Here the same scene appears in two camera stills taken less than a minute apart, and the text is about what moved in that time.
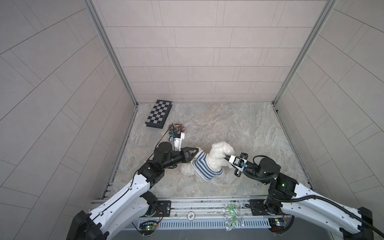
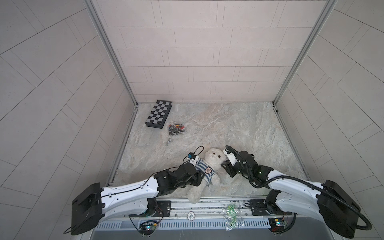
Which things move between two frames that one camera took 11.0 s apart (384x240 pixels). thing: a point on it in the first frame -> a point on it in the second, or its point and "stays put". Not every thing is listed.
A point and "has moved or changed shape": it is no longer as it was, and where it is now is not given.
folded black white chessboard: [159, 114] stays put
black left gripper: [185, 158] -> [197, 181]
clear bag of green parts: [233, 216] stays put
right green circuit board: [277, 224] stays put
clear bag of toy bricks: [174, 128] stays put
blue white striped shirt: [202, 167] has moved or changed shape
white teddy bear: [216, 157] has moved or changed shape
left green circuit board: [148, 227] stays put
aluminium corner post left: [96, 16] stays put
